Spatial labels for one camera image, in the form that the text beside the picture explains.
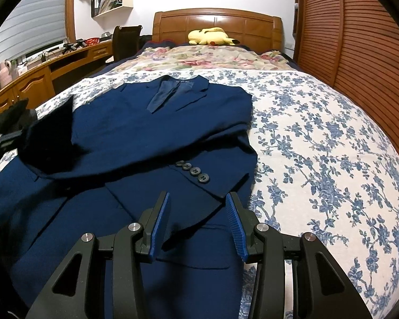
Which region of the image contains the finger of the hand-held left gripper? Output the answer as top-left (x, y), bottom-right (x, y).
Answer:
top-left (0, 129), bottom-right (25, 157)

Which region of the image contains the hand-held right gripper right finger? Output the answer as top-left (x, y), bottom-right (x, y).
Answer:
top-left (226, 192), bottom-right (375, 319)

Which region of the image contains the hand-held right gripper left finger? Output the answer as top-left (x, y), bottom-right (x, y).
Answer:
top-left (25, 191), bottom-right (171, 319)

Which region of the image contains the navy blue suit jacket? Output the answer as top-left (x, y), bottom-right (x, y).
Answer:
top-left (0, 75), bottom-right (258, 319)

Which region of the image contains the black cloth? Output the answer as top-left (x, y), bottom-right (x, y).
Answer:
top-left (0, 101), bottom-right (37, 133)

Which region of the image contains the pink kettle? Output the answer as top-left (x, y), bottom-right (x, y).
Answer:
top-left (0, 60), bottom-right (13, 89)

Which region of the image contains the long wooden desk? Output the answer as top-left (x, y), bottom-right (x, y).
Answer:
top-left (0, 38), bottom-right (115, 117)

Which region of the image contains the black tool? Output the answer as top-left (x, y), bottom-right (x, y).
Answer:
top-left (63, 40), bottom-right (85, 54)

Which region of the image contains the grey window blind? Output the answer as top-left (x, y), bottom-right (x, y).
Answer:
top-left (0, 0), bottom-right (69, 74)

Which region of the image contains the bed with floral sheet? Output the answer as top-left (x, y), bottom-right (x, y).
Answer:
top-left (0, 65), bottom-right (399, 319)

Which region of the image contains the dark wooden chair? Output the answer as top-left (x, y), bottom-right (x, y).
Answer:
top-left (112, 25), bottom-right (143, 61)

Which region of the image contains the pink floral blanket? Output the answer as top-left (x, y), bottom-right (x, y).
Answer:
top-left (115, 45), bottom-right (295, 74)

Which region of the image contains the yellow plush toy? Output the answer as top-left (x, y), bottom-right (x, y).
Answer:
top-left (188, 27), bottom-right (240, 46)

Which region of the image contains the wooden headboard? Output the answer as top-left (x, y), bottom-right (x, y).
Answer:
top-left (152, 7), bottom-right (284, 52)

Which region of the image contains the wooden louvered wardrobe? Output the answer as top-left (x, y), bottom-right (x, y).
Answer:
top-left (294, 0), bottom-right (399, 160)

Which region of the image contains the wooden window frame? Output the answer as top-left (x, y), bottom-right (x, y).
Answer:
top-left (65, 0), bottom-right (77, 39)

